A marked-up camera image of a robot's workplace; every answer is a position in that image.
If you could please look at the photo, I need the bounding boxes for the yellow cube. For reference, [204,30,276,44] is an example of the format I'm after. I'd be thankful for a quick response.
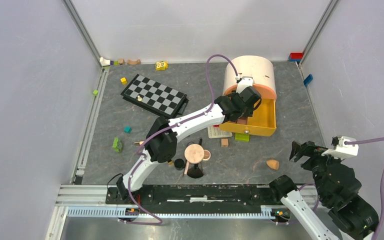
[120,77,128,85]

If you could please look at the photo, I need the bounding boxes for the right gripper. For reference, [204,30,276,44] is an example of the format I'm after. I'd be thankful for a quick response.
[289,138,346,202]

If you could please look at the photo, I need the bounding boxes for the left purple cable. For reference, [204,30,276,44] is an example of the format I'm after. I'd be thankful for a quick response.
[120,53,241,226]

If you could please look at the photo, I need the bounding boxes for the red blue blocks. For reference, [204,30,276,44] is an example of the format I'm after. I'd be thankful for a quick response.
[288,52,304,62]

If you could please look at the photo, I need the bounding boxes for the teal cube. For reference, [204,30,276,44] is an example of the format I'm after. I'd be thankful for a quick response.
[123,126,132,134]

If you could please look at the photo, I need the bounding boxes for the small wooden block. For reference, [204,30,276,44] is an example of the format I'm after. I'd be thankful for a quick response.
[117,58,125,65]

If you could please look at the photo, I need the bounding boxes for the yellow toy block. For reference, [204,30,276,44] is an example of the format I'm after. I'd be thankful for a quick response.
[155,61,168,71]

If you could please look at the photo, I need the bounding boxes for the black makeup brush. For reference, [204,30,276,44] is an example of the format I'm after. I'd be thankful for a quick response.
[187,139,204,179]

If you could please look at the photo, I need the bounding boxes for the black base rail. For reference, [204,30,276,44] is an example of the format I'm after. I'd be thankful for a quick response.
[105,184,282,215]

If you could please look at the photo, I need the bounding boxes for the round pink powder compact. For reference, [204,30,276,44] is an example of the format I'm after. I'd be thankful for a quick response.
[184,143,211,164]

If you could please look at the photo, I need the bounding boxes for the black mascara tube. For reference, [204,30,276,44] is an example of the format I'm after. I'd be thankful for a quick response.
[178,102,188,115]

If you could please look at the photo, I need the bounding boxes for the small black round jar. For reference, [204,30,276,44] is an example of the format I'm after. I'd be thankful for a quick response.
[173,158,186,171]

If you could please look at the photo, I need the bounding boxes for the green lego brick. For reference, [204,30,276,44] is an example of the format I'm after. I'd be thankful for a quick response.
[234,133,250,143]

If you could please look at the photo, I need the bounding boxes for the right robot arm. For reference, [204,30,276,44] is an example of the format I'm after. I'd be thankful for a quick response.
[268,136,380,240]

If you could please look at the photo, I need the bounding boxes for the small wooden cube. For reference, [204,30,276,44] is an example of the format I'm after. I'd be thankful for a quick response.
[220,138,229,148]

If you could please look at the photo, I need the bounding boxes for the beige concealer tube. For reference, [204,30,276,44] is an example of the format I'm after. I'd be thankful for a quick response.
[133,141,144,146]

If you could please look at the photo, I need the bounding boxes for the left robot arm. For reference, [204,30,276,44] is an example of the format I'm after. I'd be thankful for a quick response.
[116,76,262,204]

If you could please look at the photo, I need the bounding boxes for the wooden arch block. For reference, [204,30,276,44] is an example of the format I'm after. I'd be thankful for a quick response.
[126,59,142,65]

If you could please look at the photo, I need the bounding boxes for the blue block by wall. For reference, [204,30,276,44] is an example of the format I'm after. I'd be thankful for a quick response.
[303,74,314,87]

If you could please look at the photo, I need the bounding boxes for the round drawer organizer box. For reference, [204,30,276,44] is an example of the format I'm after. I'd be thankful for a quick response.
[219,55,277,137]

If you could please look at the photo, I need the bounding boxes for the white corner bracket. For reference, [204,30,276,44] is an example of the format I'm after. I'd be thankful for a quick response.
[99,56,112,67]

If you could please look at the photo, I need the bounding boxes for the orange makeup sponge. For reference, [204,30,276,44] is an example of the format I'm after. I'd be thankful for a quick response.
[266,159,280,171]

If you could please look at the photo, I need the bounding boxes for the black white chessboard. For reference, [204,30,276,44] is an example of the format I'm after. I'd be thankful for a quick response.
[120,74,189,119]

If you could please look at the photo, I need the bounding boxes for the pink blush palette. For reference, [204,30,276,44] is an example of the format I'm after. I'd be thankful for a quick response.
[236,117,248,125]

